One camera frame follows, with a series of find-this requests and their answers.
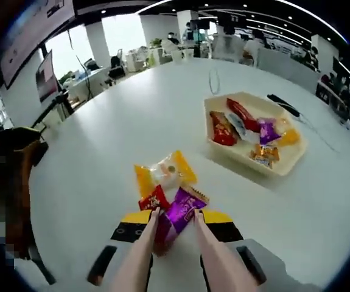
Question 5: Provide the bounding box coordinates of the orange food candy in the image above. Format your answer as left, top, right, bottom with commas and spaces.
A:
259, 145, 281, 167

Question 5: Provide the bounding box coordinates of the yellow pastry food packet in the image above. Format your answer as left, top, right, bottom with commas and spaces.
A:
276, 118, 301, 147
133, 149, 198, 198

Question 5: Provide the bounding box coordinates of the small side table on stand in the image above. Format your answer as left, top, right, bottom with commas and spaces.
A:
30, 91, 75, 128

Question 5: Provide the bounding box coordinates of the cream hexagonal container tray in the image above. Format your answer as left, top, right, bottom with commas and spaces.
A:
204, 91, 309, 177

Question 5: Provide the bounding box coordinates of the small red food packet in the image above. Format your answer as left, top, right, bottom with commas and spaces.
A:
138, 184, 172, 211

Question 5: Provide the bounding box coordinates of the long red food bar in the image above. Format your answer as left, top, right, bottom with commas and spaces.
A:
225, 97, 261, 132

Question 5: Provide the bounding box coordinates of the white office desk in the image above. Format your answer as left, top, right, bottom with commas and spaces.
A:
71, 68, 108, 98

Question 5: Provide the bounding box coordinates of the white mesh chair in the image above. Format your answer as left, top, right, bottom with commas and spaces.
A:
212, 33, 242, 61

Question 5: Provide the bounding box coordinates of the black oblong object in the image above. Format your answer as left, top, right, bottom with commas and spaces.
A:
32, 140, 50, 167

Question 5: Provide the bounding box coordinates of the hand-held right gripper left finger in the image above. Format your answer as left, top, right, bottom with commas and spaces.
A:
71, 210, 153, 292

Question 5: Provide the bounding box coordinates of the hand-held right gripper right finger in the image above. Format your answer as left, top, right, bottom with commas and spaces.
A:
197, 209, 288, 292

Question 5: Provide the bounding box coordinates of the black office chair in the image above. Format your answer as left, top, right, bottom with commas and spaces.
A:
109, 56, 125, 86

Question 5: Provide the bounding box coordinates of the pink-screen monitor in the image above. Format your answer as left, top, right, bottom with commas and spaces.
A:
34, 50, 61, 104

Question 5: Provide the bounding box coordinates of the white desk partition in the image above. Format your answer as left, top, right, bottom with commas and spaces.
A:
258, 48, 318, 89

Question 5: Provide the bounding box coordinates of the red-brown food packet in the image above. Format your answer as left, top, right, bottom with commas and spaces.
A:
209, 111, 239, 147

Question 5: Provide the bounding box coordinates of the large display screen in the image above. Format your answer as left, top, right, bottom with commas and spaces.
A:
0, 0, 77, 91

